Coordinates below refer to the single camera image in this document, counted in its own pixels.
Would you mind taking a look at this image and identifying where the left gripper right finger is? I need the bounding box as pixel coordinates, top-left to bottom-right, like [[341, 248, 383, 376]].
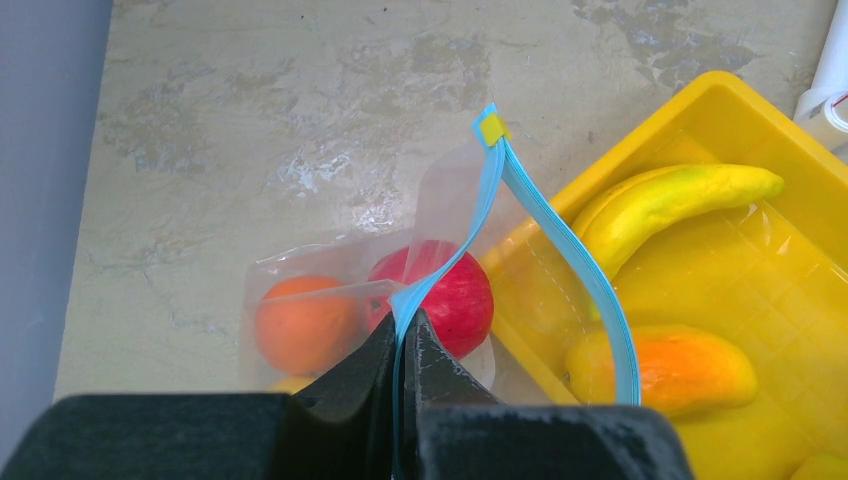
[[396, 311, 694, 479]]

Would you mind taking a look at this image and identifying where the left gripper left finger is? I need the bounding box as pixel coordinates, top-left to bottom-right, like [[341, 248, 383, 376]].
[[1, 318, 396, 479]]

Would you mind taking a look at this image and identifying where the yellow lemon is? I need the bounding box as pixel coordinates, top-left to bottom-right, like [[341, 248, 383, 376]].
[[790, 453, 848, 480], [267, 376, 316, 395]]

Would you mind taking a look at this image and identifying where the orange fruit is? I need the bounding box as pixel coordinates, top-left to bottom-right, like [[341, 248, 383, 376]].
[[255, 275, 360, 375]]

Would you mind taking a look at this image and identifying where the red apple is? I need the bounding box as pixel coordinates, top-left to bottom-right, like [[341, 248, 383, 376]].
[[367, 240, 494, 359]]

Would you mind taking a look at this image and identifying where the clear zip top bag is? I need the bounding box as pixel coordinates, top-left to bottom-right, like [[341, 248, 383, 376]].
[[238, 101, 643, 480]]

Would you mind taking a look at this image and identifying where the orange yellow mango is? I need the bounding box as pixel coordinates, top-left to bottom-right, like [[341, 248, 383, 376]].
[[564, 324, 758, 416]]

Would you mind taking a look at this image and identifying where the yellow banana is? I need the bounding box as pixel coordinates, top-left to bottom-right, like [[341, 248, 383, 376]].
[[572, 164, 785, 280]]

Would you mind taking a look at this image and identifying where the yellow plastic tray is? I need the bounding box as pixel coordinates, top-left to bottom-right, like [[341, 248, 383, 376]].
[[480, 70, 848, 480]]

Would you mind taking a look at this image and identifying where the white pvc pipe frame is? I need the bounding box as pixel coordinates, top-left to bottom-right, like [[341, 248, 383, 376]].
[[793, 0, 847, 152]]

